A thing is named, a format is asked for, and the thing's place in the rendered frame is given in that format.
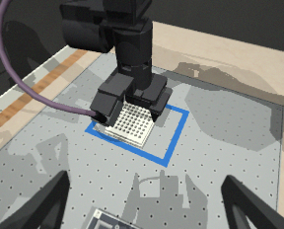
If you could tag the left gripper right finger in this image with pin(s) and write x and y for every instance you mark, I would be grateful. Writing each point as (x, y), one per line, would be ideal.
(241, 203)

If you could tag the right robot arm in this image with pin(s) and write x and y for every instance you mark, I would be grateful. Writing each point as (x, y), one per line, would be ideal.
(88, 26)

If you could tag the blue tape outline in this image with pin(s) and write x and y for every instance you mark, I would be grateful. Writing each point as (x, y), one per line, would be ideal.
(164, 162)

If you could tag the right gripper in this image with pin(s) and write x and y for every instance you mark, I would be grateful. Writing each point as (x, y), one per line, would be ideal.
(140, 87)

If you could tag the white well plate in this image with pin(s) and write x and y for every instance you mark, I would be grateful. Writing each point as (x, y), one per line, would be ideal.
(133, 125)

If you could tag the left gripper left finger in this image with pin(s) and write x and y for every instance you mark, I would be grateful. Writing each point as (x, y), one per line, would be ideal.
(45, 210)

